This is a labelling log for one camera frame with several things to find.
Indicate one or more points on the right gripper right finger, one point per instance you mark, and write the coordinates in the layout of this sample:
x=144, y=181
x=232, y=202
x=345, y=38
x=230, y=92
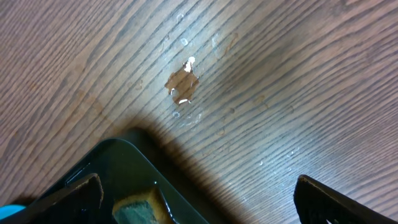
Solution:
x=318, y=203

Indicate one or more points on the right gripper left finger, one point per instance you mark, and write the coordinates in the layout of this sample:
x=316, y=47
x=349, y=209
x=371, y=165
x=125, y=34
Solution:
x=79, y=202

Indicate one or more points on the green yellow sponge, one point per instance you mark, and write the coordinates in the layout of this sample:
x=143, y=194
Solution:
x=146, y=207

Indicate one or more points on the black plastic tray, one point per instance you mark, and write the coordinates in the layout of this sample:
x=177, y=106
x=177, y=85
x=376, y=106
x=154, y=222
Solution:
x=126, y=167

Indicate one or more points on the teal plastic tray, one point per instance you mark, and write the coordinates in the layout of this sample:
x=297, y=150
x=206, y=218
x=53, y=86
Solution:
x=8, y=210

